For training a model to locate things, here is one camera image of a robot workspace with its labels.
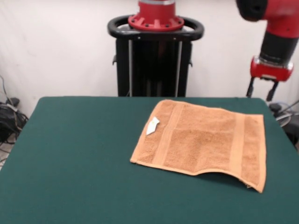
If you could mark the orange terry towel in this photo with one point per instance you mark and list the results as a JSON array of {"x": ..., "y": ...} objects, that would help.
[{"x": 198, "y": 140}]

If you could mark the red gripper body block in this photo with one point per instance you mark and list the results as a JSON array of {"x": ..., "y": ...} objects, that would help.
[{"x": 271, "y": 72}]

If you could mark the grey round disc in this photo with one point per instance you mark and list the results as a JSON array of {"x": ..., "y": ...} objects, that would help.
[{"x": 283, "y": 119}]

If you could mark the dark green table cloth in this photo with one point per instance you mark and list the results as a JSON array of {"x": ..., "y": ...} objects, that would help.
[{"x": 70, "y": 163}]

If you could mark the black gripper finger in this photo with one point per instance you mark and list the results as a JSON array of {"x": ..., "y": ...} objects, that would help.
[
  {"x": 272, "y": 91},
  {"x": 250, "y": 87}
]

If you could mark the black power adapter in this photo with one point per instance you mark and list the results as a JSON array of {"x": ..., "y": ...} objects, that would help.
[
  {"x": 275, "y": 107},
  {"x": 15, "y": 101}
]

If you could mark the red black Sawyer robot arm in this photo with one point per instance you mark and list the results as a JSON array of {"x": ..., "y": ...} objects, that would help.
[{"x": 280, "y": 23}]

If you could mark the black bulky object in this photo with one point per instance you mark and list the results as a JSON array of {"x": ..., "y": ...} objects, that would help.
[{"x": 293, "y": 133}]

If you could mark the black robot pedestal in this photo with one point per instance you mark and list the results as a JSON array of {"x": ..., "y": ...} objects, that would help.
[{"x": 154, "y": 70}]

